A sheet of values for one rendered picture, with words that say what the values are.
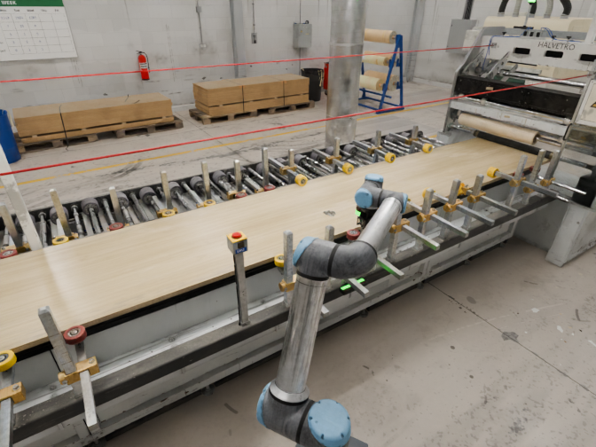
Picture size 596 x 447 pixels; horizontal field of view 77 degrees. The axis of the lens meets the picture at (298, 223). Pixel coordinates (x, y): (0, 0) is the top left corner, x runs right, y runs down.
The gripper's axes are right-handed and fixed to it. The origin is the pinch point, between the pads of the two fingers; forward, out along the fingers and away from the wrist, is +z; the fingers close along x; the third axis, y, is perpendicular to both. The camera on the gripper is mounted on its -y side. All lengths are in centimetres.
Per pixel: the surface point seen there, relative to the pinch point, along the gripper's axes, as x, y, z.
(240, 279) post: -6, 73, 2
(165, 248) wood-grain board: -64, 93, 11
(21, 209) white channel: -103, 154, -13
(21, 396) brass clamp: -6, 163, 18
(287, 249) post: -6.1, 47.8, -6.1
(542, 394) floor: 81, -85, 101
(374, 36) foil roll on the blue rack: -545, -496, -47
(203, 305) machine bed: -28, 86, 28
